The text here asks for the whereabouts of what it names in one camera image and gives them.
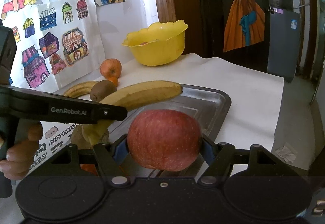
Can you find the person's left hand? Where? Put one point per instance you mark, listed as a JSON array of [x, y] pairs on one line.
[[21, 156]]

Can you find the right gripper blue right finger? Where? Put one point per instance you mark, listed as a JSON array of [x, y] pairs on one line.
[[219, 159]]

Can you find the dark door with lady poster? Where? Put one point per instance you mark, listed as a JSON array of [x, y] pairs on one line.
[[237, 31]]

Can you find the large red apple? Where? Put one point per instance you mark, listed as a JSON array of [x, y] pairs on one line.
[[166, 140]]

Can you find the colourful houses drawing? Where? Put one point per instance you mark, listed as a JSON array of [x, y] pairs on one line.
[[57, 43]]

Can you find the grey washing machine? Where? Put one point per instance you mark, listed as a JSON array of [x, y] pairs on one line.
[[285, 31]]

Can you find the cherry tomato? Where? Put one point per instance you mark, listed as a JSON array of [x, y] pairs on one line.
[[89, 168]]

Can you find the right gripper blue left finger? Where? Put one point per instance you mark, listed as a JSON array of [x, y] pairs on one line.
[[109, 157]]

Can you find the crumpled paper on floor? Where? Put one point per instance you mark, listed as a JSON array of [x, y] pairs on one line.
[[287, 153]]

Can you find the yellow plastic colander bowl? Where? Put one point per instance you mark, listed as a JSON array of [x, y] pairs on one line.
[[166, 43]]

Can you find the yellow banana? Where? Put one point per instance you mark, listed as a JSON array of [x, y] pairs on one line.
[[131, 97], [80, 89]]

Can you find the white printed tablecloth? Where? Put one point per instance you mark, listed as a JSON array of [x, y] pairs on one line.
[[231, 103]]

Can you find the small orange-red apple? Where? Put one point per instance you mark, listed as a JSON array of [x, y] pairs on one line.
[[111, 68]]

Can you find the small orange tangerine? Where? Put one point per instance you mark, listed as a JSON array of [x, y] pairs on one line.
[[114, 80]]

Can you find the brown kiwi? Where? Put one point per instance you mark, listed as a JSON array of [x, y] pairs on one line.
[[101, 90]]

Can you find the metal baking tray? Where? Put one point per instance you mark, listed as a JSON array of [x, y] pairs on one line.
[[208, 106]]

